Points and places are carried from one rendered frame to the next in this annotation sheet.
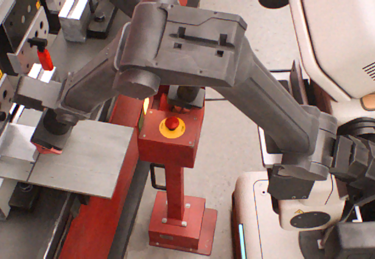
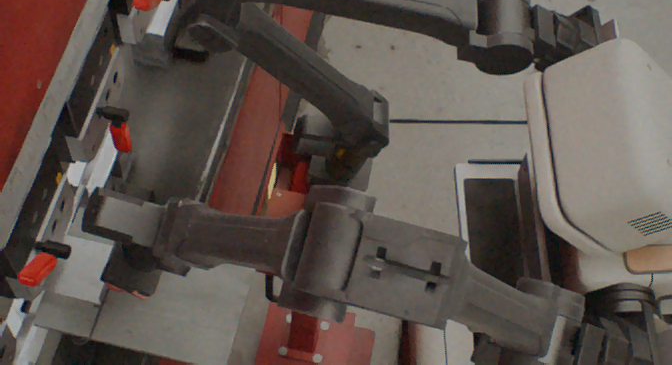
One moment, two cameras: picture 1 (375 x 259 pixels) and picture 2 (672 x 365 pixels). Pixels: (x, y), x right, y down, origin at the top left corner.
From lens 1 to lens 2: 38 cm
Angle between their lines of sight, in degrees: 6
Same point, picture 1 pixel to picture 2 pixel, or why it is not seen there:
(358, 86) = (620, 241)
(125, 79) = (301, 308)
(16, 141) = (69, 266)
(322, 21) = (573, 144)
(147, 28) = (335, 243)
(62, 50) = (129, 82)
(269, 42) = not seen: hidden behind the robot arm
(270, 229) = not seen: outside the picture
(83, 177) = (179, 334)
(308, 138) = (541, 338)
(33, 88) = (120, 215)
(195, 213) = (338, 340)
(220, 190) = not seen: hidden behind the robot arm
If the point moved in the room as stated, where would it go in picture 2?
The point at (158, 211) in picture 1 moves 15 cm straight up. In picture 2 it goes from (272, 334) to (272, 309)
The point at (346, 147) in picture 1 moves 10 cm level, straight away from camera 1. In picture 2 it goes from (594, 340) to (630, 269)
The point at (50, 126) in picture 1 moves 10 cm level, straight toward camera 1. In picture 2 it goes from (136, 261) to (163, 331)
